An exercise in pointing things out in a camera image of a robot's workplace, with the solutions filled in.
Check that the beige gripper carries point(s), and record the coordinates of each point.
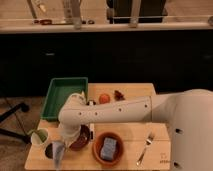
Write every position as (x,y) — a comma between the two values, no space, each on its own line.
(69,137)

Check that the silver fork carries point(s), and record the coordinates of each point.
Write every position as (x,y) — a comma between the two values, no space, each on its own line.
(149,141)

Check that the brown pine cone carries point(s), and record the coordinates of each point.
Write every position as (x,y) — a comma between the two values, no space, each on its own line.
(118,95)

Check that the blue sponge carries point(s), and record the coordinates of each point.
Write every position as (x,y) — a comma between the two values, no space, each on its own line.
(108,149)

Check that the green plastic tray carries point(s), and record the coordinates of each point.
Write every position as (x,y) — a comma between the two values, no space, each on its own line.
(58,92)

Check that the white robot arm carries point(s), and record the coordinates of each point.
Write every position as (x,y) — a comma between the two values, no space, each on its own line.
(189,115)

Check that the black office chair base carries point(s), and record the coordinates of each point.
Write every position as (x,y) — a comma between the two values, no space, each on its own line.
(10,123)

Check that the small metal cup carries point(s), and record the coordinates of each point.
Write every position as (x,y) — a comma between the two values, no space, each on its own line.
(49,151)

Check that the grey blue towel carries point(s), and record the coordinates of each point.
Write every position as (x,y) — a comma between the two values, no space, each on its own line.
(58,149)

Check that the purple bowl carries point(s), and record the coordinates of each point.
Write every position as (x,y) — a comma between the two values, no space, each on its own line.
(82,140)

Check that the orange terracotta bowl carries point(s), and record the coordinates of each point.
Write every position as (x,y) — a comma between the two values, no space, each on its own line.
(98,143)

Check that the orange ball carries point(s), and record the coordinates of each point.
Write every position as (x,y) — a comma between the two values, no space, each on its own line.
(104,98)

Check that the white green mug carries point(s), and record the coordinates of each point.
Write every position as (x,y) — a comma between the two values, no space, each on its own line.
(39,138)

